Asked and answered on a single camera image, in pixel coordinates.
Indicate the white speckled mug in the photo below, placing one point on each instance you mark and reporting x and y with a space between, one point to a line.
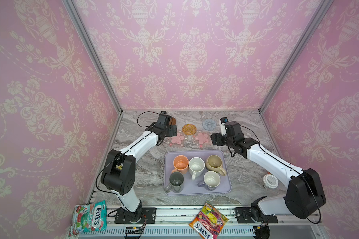
196 167

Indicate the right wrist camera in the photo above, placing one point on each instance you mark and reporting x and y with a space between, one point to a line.
223 121

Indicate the white lidded cup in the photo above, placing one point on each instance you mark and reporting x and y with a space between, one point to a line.
270 181

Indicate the peach pink mug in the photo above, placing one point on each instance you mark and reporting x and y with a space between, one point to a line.
180 164

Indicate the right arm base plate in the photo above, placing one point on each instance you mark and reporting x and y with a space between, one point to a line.
242 214

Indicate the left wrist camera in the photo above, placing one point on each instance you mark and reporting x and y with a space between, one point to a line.
164 119

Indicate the green Fox's candy bag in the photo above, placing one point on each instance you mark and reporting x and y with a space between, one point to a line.
88 218

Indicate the red Fox's candy bag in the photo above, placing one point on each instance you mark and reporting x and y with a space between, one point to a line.
209 222

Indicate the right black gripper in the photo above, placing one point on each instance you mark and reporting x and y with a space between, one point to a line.
219 137

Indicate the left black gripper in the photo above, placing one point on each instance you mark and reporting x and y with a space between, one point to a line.
172 132

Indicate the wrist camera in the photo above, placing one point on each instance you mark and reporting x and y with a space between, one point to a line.
223 121
164 119

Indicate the beige yellow mug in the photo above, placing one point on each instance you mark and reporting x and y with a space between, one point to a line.
215 163

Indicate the light blue knitted coaster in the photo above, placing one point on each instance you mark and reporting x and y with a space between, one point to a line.
209 125

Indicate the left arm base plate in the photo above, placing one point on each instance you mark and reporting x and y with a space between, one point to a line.
146 215

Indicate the lavender mug white inside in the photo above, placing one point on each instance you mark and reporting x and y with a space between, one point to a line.
211 181

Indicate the woven rattan round coaster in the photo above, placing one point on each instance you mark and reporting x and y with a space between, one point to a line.
189 129

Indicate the brown wooden round coaster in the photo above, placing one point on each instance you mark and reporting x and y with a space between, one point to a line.
172 121

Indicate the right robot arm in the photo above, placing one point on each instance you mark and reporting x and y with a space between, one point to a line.
305 194

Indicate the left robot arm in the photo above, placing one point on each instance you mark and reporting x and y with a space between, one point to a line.
119 172

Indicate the grey green mug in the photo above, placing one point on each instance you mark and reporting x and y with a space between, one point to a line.
176 183

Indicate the aluminium front rail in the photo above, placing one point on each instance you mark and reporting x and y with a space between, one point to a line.
172 222

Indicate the left aluminium corner post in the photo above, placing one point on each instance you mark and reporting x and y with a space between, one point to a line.
88 45

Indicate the pink flower coaster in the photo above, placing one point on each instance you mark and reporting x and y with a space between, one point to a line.
178 140
202 139

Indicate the aluminium corner post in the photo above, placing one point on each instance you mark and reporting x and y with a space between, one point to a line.
88 45
306 35

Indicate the right aluminium corner post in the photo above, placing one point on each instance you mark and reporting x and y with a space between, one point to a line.
306 35

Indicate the lavender plastic tray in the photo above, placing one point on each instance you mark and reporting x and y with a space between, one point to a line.
190 186

